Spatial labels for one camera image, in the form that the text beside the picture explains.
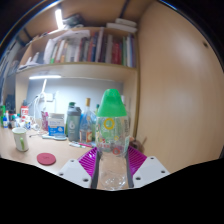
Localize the marker pen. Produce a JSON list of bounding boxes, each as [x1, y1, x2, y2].
[[68, 141, 94, 149]]

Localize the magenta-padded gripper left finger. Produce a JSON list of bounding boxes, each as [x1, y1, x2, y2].
[[57, 146, 102, 190]]

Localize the white cables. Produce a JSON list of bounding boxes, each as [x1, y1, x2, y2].
[[32, 93, 48, 116]]

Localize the green box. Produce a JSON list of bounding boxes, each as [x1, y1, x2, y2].
[[0, 104, 6, 126]]

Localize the clear bottle with green cap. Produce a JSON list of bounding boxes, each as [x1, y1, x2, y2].
[[95, 88, 132, 192]]

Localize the short white light bar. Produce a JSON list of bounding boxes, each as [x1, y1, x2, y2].
[[54, 8, 65, 31]]

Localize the grey shaker bottle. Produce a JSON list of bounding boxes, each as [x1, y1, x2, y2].
[[65, 101, 83, 142]]

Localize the wooden shelf unit with books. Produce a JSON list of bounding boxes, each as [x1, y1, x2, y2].
[[14, 16, 139, 81]]

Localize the blue and white box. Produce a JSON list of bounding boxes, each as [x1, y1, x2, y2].
[[47, 113, 66, 137]]

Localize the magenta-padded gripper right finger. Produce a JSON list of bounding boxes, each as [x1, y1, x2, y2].
[[125, 145, 171, 189]]

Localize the red and white can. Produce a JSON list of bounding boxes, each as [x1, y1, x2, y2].
[[20, 104, 30, 118]]

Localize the pink snack pouch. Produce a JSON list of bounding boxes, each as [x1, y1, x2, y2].
[[40, 110, 50, 132]]

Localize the white mug with green handle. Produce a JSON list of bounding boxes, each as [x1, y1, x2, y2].
[[12, 127, 30, 153]]

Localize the long white light bar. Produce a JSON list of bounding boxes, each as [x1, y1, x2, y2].
[[28, 74, 63, 80]]

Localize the flat round red coaster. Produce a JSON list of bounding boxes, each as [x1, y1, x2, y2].
[[36, 152, 57, 166]]

